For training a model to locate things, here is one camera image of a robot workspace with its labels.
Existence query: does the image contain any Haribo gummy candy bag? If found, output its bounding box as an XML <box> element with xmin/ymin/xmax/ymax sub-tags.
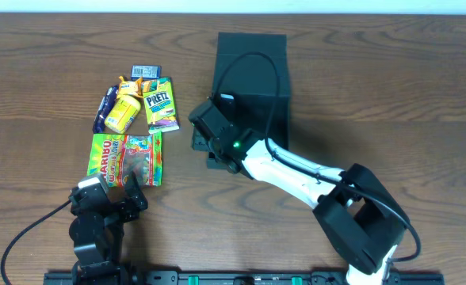
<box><xmin>86</xmin><ymin>132</ymin><xmax>162</xmax><ymax>187</ymax></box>

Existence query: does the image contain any yellow plastic bottle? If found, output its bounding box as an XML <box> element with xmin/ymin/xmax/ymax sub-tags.
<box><xmin>105</xmin><ymin>95</ymin><xmax>141</xmax><ymax>134</ymax></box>

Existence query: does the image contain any dark green lidded box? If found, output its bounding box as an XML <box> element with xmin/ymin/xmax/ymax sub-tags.
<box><xmin>212</xmin><ymin>32</ymin><xmax>291</xmax><ymax>150</ymax></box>

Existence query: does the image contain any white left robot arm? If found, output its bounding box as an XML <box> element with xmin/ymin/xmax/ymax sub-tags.
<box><xmin>69</xmin><ymin>173</ymin><xmax>148</xmax><ymax>285</ymax></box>

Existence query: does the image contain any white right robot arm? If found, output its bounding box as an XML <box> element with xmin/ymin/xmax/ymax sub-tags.
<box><xmin>189</xmin><ymin>101</ymin><xmax>413</xmax><ymax>284</ymax></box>

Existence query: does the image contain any green Pretz snack box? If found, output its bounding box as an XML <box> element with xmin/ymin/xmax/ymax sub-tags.
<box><xmin>141</xmin><ymin>77</ymin><xmax>179</xmax><ymax>135</ymax></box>

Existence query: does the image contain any dark blue candy bar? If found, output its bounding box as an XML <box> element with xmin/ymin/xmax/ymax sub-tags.
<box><xmin>92</xmin><ymin>85</ymin><xmax>119</xmax><ymax>134</ymax></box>

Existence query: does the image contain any dark blue barcode box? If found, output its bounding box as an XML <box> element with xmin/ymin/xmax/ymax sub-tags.
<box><xmin>131</xmin><ymin>65</ymin><xmax>162</xmax><ymax>81</ymax></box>

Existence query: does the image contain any orange yellow snack packet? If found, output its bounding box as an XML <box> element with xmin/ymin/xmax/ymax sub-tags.
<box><xmin>117</xmin><ymin>76</ymin><xmax>143</xmax><ymax>98</ymax></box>

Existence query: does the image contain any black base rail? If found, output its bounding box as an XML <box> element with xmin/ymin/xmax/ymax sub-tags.
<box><xmin>43</xmin><ymin>270</ymin><xmax>445</xmax><ymax>285</ymax></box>

